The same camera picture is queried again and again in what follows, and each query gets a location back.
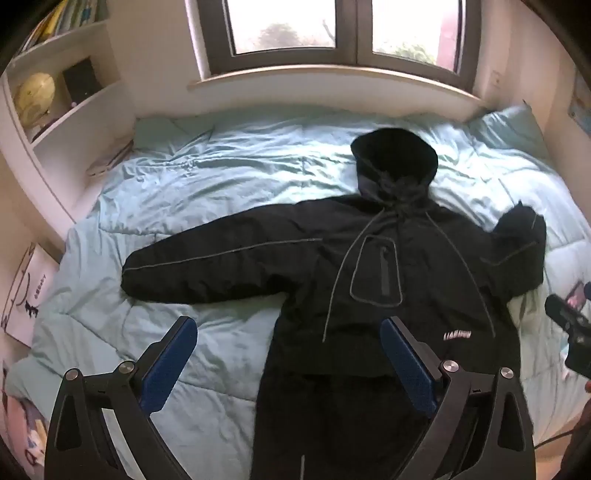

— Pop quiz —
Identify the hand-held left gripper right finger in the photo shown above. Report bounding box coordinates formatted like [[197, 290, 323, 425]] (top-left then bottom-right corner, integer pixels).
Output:
[[379, 316, 537, 480]]

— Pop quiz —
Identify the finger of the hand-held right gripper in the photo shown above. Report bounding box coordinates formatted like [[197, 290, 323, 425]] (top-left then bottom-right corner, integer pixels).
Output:
[[545, 281, 591, 330]]

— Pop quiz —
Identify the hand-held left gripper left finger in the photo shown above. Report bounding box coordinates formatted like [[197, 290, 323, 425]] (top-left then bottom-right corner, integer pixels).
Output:
[[44, 316, 199, 480]]

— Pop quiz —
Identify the black hooded jacket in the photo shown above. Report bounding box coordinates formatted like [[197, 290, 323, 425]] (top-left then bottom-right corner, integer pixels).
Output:
[[121, 128, 548, 480]]

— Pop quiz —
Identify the white printed board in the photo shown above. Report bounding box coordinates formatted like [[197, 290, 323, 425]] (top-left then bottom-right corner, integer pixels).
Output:
[[0, 242, 58, 344]]

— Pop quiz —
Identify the cartoon printed cushion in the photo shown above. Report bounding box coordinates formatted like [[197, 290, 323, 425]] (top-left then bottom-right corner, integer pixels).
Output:
[[0, 360, 49, 467]]

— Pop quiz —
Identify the light teal pillow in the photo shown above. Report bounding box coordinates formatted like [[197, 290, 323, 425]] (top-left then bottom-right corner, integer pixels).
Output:
[[466, 105, 552, 162]]

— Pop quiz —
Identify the light teal duvet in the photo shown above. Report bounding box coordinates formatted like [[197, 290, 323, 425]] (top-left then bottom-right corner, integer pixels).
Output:
[[7, 108, 591, 480]]

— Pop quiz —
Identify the beige window sill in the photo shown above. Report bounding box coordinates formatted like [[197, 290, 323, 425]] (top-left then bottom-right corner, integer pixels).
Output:
[[187, 65, 492, 121]]

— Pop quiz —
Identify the yellow globe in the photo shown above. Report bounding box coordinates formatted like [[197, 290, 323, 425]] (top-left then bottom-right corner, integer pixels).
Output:
[[14, 73, 57, 132]]

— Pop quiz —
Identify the black speaker box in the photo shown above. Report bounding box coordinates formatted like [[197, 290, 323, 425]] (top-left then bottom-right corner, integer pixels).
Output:
[[61, 58, 101, 102]]

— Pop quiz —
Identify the grey framed window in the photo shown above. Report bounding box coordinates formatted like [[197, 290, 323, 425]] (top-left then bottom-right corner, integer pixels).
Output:
[[185, 0, 483, 90]]

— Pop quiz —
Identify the row of colourful books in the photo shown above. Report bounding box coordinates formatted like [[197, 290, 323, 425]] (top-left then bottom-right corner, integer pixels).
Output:
[[21, 0, 109, 51]]

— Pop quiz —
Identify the black cable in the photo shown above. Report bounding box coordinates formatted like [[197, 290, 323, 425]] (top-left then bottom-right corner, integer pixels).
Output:
[[536, 427, 583, 446]]

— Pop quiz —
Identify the white wall shelf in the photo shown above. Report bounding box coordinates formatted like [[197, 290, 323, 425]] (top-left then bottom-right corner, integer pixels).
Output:
[[0, 0, 137, 222]]

